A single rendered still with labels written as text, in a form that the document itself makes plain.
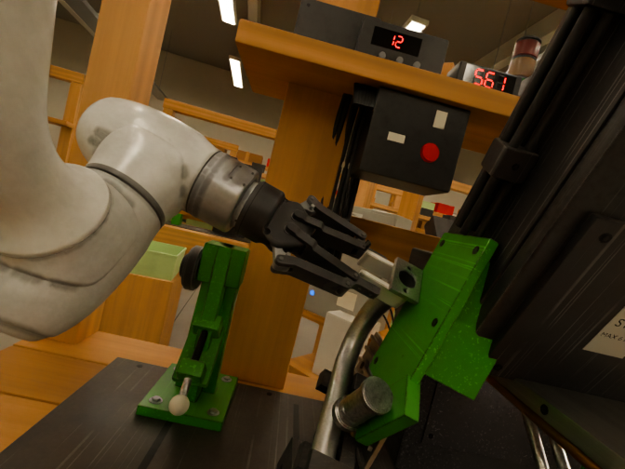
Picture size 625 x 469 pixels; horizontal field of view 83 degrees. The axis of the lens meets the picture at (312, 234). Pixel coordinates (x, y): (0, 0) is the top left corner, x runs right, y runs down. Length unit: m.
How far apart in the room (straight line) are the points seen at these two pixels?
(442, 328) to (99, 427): 0.47
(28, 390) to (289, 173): 0.57
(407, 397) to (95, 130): 0.44
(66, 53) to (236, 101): 4.39
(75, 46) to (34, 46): 11.72
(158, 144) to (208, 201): 0.08
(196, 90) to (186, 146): 10.51
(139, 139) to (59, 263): 0.16
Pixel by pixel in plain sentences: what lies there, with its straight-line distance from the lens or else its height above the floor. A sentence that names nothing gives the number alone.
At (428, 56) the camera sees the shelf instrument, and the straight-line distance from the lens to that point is 0.74.
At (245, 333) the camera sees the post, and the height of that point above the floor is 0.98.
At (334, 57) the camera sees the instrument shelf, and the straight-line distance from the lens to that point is 0.67.
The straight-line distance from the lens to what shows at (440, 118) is 0.69.
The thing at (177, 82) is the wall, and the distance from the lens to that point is 11.09.
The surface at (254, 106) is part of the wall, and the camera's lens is 10.74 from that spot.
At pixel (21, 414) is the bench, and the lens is 0.70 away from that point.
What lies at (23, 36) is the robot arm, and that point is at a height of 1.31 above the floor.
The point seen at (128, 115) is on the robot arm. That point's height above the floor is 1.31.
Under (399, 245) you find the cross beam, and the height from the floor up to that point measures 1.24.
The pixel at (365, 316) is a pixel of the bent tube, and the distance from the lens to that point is 0.53.
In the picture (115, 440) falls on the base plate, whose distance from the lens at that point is 0.60.
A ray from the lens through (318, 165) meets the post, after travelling 0.74.
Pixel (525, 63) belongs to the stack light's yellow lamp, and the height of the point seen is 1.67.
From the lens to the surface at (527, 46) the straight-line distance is 0.97.
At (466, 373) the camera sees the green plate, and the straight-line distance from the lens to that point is 0.45.
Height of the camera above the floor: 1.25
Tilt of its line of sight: 3 degrees down
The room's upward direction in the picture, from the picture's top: 14 degrees clockwise
